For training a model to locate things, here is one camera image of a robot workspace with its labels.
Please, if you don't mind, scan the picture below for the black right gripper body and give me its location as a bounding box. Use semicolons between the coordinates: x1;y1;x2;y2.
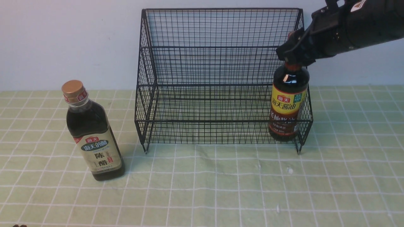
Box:
276;6;342;66

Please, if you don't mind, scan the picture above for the vinegar bottle gold cap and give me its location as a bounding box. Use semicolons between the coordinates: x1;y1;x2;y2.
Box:
62;79;125;181

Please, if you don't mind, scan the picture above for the green checkered tablecloth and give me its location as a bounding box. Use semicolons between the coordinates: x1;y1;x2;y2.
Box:
0;85;404;227

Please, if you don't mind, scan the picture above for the black wire mesh shelf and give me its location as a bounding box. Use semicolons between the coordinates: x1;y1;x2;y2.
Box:
134;8;304;153

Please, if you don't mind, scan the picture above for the soy sauce bottle brown cap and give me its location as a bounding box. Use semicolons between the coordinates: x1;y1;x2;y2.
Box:
268;62;310;142

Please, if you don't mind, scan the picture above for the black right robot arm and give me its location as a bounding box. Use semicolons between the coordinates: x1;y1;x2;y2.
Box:
276;0;404;66

